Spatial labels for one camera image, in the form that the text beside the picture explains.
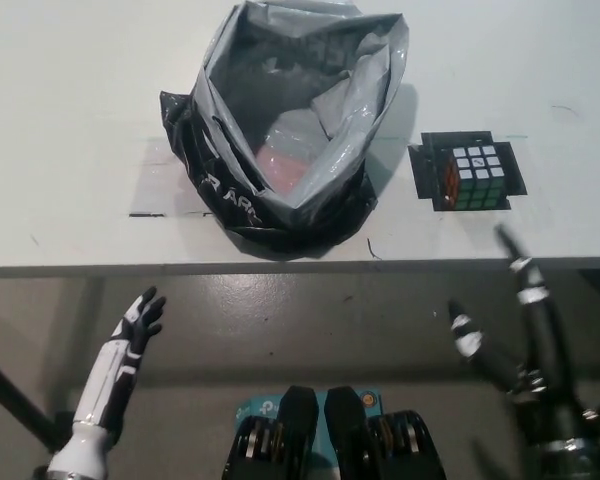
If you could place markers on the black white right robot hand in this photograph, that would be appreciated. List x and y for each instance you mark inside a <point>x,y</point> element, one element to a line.
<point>560,400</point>

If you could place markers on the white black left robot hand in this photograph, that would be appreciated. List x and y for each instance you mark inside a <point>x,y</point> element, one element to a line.
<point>112,370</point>

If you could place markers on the black grey plastic bag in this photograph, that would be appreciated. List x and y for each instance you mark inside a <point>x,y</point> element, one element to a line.
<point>220,165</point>

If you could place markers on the rubik's cube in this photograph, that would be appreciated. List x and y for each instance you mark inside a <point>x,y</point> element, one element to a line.
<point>472,175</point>

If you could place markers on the black table leg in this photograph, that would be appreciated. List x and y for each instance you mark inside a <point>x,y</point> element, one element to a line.
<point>15,395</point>

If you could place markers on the teal tp-link box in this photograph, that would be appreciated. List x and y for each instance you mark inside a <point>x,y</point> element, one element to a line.
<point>252,407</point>

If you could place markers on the black robot body blocks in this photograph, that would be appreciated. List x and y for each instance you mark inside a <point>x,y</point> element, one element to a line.
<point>290,440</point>

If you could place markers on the pink packet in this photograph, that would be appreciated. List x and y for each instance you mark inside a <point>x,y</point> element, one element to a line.
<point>280,167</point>

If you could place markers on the black tape square marker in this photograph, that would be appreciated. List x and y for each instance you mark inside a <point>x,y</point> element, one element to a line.
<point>425,172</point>

